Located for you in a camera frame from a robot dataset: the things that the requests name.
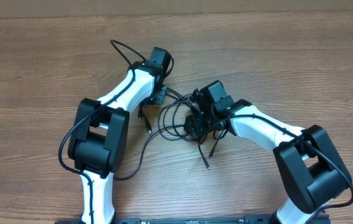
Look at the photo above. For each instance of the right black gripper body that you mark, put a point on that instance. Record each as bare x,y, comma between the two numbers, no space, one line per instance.
202,125

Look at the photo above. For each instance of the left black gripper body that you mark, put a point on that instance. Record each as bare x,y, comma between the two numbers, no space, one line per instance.
158,98

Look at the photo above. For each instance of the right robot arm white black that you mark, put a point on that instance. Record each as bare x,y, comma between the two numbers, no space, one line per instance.
309,164

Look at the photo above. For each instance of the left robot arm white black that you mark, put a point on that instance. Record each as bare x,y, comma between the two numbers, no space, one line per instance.
98,143

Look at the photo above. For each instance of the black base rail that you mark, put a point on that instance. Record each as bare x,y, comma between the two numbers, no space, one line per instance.
195,220

